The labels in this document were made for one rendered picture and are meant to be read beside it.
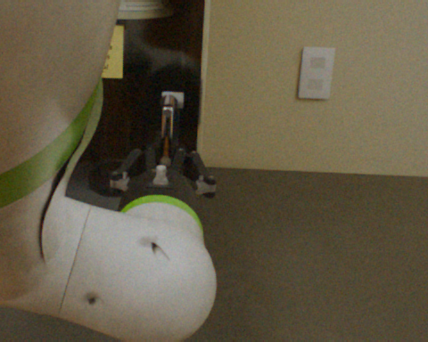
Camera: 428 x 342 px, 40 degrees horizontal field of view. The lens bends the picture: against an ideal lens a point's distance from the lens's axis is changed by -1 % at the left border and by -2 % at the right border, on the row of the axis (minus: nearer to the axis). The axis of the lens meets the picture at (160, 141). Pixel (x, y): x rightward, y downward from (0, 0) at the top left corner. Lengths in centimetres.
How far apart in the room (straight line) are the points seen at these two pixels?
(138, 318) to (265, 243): 58
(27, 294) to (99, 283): 6
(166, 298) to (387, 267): 61
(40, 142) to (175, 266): 32
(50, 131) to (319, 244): 92
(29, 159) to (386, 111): 126
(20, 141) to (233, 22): 115
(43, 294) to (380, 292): 60
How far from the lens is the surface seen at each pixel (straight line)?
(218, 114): 134
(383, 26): 136
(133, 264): 48
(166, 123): 82
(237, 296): 89
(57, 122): 17
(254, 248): 102
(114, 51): 85
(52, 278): 48
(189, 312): 49
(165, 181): 61
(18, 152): 16
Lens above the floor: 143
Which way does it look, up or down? 19 degrees down
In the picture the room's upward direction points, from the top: 2 degrees clockwise
